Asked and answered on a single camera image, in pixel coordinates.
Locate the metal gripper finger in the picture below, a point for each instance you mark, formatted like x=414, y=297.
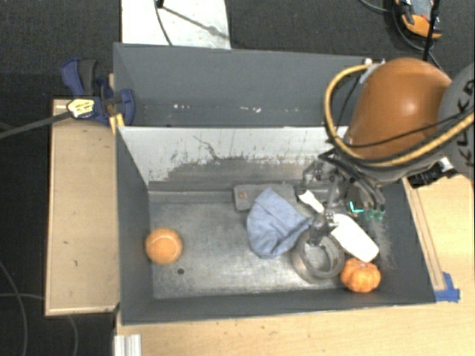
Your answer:
x=329, y=221
x=316, y=232

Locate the blue cloth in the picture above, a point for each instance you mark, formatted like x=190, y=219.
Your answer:
x=272, y=224

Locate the white spray bottle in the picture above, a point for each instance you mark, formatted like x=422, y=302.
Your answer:
x=356, y=239

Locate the orange toy pumpkin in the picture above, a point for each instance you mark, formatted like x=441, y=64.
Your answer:
x=360, y=276

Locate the grey metal bin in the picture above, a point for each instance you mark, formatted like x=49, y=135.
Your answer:
x=222, y=243

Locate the orange ball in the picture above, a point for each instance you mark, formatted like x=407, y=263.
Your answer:
x=163, y=246

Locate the pale wood board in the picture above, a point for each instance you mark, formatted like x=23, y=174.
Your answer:
x=81, y=217

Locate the black cylinder on white bracket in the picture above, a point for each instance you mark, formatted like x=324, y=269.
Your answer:
x=426, y=176

